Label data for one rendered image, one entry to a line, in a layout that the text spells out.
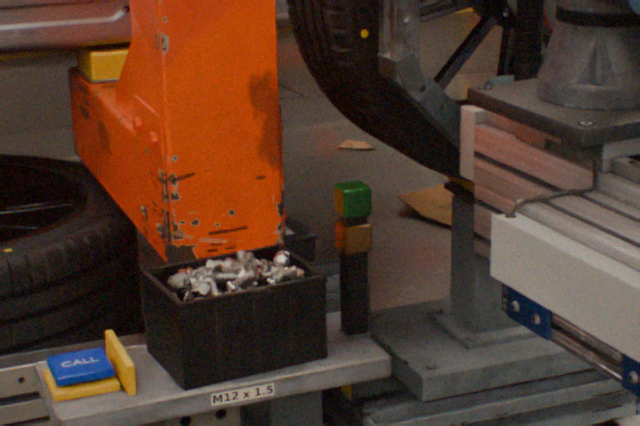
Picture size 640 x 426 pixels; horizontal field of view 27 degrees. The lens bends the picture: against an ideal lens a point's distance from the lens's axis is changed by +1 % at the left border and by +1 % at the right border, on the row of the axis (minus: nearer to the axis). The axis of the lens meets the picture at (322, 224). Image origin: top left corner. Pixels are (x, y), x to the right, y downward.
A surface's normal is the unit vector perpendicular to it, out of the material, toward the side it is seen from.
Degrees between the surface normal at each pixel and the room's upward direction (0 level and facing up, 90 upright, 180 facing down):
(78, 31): 90
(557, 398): 90
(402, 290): 0
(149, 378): 0
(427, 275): 0
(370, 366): 90
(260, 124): 90
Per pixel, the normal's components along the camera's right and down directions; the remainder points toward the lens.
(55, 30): 0.37, 0.29
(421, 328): -0.02, -0.95
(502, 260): -0.90, 0.15
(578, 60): -0.59, -0.04
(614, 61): -0.11, 0.02
